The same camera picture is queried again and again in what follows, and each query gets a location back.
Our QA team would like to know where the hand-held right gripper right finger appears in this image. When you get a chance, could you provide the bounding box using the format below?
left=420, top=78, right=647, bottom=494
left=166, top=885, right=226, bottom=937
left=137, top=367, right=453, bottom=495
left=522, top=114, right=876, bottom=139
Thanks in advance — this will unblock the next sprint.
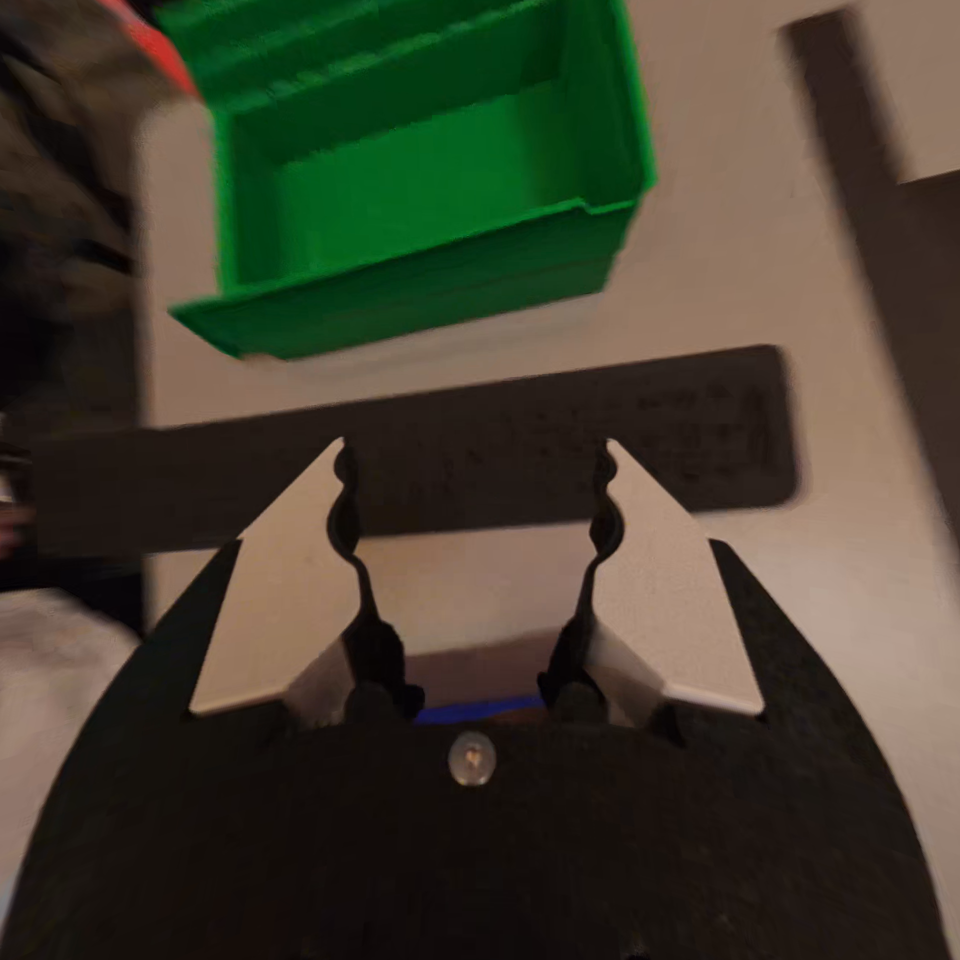
left=538, top=438, right=766, bottom=725

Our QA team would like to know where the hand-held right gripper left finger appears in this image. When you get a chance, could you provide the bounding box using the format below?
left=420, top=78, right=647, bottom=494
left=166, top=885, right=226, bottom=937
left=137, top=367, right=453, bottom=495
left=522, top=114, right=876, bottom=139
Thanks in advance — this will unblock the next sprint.
left=191, top=438, right=410, bottom=725

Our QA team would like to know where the black flat strip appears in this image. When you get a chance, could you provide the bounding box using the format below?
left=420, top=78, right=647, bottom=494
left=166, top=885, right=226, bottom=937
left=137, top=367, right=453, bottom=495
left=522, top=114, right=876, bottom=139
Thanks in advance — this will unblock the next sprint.
left=30, top=345, right=800, bottom=560

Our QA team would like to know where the white cloth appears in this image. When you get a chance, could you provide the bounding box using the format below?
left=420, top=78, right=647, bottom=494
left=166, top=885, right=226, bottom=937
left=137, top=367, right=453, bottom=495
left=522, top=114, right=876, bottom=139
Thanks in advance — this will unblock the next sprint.
left=0, top=588, right=145, bottom=920

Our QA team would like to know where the green plastic storage bin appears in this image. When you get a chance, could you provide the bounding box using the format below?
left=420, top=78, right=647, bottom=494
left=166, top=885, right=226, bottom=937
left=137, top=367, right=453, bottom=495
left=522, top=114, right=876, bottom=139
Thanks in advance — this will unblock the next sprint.
left=168, top=0, right=659, bottom=361

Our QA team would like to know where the red object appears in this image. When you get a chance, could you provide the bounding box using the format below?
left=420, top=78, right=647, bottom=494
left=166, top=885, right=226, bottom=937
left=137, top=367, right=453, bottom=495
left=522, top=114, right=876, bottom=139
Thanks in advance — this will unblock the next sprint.
left=105, top=0, right=202, bottom=100

